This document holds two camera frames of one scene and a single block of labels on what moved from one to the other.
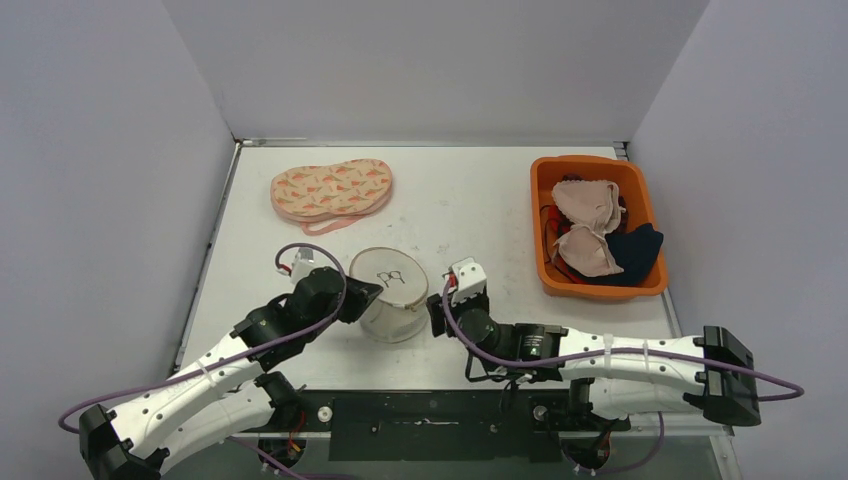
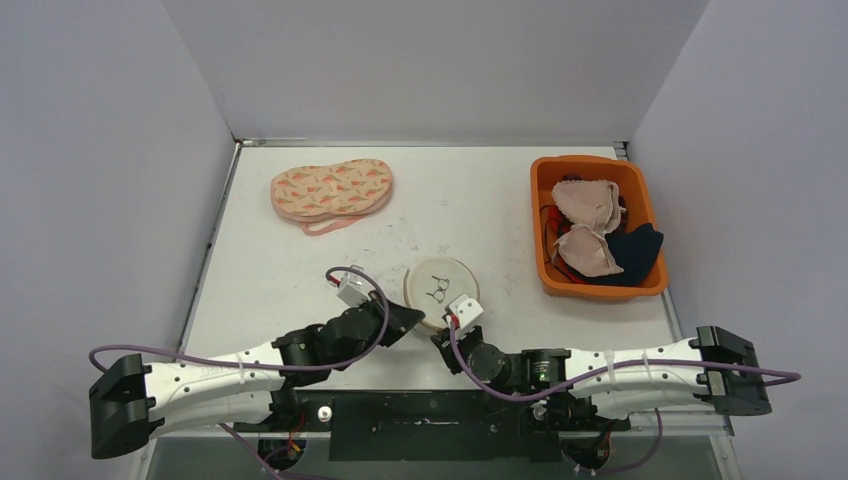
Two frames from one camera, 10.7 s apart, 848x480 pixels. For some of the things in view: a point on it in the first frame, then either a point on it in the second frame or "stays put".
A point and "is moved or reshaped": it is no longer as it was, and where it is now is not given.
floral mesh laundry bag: (322, 198) stays put
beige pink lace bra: (594, 209) stays put
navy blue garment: (636, 251) stays put
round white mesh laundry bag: (400, 310) is moved or reshaped
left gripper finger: (359, 295) -> (399, 320)
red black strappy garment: (560, 223) stays put
